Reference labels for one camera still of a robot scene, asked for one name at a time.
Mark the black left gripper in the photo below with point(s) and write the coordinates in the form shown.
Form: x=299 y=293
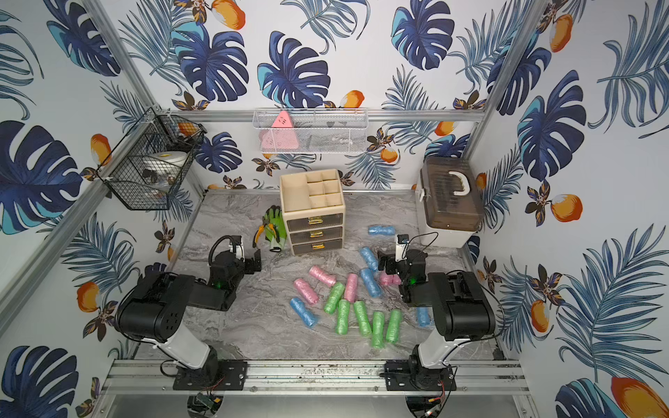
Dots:
x=250 y=263

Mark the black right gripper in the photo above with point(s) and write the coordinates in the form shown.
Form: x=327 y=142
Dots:
x=389 y=264

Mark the pink roll pair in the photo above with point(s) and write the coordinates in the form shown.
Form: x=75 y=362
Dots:
x=388 y=280

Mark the beige drawer organizer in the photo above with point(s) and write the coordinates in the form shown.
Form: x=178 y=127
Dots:
x=312 y=193

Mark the clear top drawer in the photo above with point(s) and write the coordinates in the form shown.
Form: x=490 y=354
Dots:
x=321 y=221

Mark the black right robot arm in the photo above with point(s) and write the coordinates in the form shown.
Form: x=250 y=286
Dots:
x=460 y=312

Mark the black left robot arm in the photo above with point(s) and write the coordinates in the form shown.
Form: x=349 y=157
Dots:
x=153 y=313

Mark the clear bottom drawer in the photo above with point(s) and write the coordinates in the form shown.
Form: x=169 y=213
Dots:
x=317 y=247

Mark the blue roll centre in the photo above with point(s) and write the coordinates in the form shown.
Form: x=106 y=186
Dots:
x=369 y=281

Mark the blue roll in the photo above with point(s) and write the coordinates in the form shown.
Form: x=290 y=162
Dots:
x=369 y=258
x=305 y=314
x=369 y=281
x=423 y=317
x=382 y=231

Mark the blue roll upper middle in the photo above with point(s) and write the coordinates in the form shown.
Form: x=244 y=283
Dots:
x=369 y=258

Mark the blue roll right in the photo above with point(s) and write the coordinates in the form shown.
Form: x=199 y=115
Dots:
x=423 y=317

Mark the blue roll far back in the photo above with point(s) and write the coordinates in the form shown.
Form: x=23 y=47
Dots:
x=382 y=231

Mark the green work glove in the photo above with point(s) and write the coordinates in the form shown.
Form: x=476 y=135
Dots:
x=275 y=212

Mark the brown lidded storage box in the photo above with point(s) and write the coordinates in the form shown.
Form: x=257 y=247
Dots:
x=448 y=205

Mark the green roll leftmost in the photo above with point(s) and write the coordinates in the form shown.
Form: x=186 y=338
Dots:
x=335 y=294

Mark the blue roll front left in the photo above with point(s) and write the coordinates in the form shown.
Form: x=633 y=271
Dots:
x=305 y=314

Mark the white bowl in basket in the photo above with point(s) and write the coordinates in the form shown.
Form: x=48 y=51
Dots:
x=164 y=163

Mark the pink triangle sponge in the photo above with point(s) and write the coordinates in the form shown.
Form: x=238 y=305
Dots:
x=281 y=136

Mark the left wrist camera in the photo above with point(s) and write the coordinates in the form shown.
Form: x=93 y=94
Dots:
x=237 y=247

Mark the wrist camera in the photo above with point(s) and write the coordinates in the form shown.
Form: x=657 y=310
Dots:
x=237 y=247
x=401 y=247

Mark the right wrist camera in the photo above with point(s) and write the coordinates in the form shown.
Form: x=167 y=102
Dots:
x=401 y=247

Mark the orange handled pliers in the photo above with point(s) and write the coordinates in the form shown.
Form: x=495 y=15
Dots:
x=260 y=233

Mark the black wire basket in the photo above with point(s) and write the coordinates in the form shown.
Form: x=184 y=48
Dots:
x=124 y=174

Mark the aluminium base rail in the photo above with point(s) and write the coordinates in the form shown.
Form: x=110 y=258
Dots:
x=382 y=378

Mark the white wire shelf basket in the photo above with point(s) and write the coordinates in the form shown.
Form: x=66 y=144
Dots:
x=321 y=130

